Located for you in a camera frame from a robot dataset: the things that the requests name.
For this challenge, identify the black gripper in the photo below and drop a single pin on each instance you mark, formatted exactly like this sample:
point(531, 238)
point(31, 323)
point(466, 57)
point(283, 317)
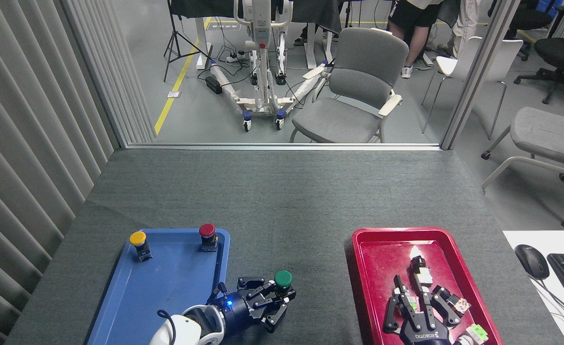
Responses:
point(236, 311)
point(425, 335)

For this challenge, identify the green push button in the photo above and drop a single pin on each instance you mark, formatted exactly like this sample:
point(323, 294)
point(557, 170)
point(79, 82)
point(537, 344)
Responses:
point(283, 279)

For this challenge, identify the red push button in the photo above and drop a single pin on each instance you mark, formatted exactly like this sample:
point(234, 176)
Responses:
point(207, 230)

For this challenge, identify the yellow push button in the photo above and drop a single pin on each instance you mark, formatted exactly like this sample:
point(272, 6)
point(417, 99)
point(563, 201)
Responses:
point(138, 238)

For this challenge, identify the red plastic tray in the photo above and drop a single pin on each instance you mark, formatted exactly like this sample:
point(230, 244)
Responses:
point(382, 258)

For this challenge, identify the blue plastic tray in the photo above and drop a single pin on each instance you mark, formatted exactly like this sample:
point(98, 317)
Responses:
point(166, 287)

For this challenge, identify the black computer mouse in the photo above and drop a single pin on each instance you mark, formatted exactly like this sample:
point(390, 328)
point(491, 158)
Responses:
point(532, 261)

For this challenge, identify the black power adapter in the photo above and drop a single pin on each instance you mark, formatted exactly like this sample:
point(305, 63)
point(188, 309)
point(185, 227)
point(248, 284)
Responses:
point(213, 85)

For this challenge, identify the grey armchair on castors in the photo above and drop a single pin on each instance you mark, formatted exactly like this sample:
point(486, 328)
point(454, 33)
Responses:
point(545, 132)

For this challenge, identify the floor socket plate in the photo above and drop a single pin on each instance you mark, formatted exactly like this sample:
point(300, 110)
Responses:
point(174, 94)

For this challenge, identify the white stand on wheels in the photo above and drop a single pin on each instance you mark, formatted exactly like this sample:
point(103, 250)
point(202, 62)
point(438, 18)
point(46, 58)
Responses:
point(261, 72)

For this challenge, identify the grey armchair with cream armrests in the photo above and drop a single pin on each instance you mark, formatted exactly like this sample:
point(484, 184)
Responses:
point(358, 81)

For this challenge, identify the white power strip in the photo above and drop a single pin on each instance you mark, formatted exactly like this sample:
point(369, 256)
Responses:
point(235, 58)

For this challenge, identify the white plastic chair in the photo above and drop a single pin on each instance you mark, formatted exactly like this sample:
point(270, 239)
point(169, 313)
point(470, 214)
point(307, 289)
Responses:
point(502, 55)

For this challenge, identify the black tripod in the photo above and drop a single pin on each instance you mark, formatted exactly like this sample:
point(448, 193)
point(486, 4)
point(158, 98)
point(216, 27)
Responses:
point(175, 38)

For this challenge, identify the person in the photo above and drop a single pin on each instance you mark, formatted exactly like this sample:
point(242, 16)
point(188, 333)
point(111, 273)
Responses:
point(413, 19)
point(468, 19)

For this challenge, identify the black office chair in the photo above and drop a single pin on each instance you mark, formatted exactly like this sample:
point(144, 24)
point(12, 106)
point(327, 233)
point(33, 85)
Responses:
point(526, 19)
point(562, 50)

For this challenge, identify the green switch with silver knob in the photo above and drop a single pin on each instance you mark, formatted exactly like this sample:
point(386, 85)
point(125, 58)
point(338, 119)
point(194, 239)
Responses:
point(411, 303)

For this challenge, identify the black and white switch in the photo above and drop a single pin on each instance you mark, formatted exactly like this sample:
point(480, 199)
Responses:
point(423, 275)

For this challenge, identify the switch with patterned block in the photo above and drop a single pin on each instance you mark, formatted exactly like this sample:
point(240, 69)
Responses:
point(459, 304)

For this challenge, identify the green and white switch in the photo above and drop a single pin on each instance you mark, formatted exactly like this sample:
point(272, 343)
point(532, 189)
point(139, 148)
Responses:
point(476, 331)

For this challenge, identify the silver table rail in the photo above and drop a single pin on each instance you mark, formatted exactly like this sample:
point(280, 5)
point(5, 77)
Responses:
point(282, 146)

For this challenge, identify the silver post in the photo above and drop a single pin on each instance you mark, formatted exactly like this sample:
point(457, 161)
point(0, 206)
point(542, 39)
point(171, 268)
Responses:
point(478, 72)

